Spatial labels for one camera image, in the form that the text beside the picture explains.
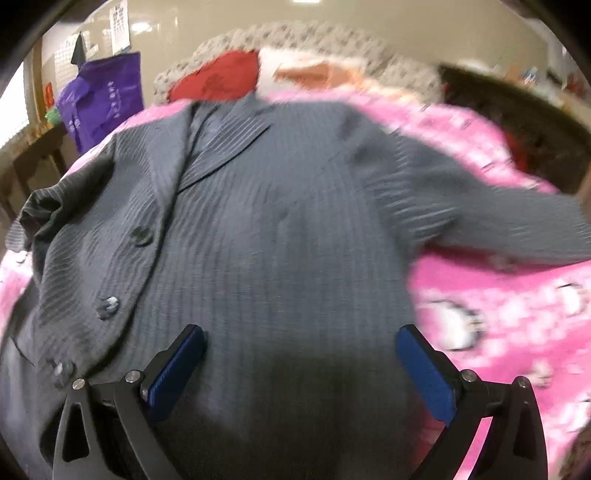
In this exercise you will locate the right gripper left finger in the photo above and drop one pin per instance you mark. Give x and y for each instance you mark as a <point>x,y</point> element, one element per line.
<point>106,426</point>

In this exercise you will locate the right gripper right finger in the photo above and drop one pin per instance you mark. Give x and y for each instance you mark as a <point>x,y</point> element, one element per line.
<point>514,447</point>

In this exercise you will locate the grey pinstripe suit jacket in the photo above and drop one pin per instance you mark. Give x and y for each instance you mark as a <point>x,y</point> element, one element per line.
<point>287,232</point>

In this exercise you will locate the pink penguin print blanket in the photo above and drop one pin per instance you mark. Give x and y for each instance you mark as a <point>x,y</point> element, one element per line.
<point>500,317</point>

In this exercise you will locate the dark wooden nightstand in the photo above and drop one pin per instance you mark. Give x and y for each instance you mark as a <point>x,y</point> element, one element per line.
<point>545,141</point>

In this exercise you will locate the dark wooden side table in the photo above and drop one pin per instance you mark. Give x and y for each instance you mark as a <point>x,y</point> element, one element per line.
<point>21,155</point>

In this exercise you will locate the purple shopping bag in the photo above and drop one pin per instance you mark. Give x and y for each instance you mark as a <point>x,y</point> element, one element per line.
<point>104,94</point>

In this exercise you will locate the floral padded headboard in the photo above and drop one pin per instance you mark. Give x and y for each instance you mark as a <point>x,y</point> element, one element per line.
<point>384,63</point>

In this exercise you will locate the red pillow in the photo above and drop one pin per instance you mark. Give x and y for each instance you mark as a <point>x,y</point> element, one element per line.
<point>229,76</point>

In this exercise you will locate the orange fringed cloth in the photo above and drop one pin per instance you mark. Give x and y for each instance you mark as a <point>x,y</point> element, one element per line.
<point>320,76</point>

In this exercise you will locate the white pillow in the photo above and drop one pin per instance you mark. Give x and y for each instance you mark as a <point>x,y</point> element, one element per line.
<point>271,59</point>

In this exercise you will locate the wall calendar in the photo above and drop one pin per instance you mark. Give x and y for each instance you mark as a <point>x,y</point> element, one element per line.
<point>119,27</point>

